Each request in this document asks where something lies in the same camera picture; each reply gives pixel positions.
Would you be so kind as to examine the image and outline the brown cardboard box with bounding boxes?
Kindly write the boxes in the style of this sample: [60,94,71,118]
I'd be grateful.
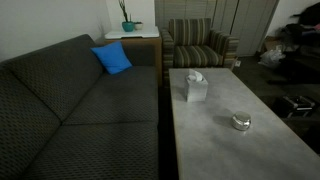
[263,35,284,53]

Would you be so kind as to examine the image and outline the white plastic bag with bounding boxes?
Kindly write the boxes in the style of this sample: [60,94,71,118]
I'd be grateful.
[258,45,287,70]

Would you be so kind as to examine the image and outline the wooden side table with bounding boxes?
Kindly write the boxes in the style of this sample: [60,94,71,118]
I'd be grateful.
[99,35,164,88]

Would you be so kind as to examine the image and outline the black box-shaped appliance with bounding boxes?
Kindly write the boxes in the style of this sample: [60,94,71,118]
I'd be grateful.
[272,94,317,119]

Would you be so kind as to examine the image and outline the silver bottle lid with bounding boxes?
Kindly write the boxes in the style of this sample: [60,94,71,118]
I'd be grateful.
[233,111,252,122]

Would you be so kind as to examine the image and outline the dark clutter pile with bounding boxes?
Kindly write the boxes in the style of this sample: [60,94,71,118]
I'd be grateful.
[268,1,320,85]

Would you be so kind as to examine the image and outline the grey closet doors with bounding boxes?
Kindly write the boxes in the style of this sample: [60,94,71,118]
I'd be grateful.
[211,0,280,57]

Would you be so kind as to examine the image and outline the striped armchair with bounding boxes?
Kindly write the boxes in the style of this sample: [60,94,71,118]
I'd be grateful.
[159,17,240,88]

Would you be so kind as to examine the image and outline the small glass cup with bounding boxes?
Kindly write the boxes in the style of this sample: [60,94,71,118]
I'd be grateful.
[231,111,252,132]

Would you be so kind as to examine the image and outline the teal pot with plant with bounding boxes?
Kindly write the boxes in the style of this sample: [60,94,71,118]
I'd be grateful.
[117,0,136,33]

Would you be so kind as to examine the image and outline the dark grey sofa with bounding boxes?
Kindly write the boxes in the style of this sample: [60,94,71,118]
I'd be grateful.
[0,33,160,180]

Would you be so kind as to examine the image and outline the grey tissue box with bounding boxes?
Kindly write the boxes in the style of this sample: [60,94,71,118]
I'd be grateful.
[184,75,209,103]

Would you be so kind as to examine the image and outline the blue cushion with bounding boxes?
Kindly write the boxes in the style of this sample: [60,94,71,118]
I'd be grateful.
[89,40,134,76]

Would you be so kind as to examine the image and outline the white tissue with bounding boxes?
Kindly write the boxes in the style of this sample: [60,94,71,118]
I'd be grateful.
[186,69,205,83]

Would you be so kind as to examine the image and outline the window blinds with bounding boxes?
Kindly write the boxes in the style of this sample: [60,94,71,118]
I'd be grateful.
[154,0,218,30]

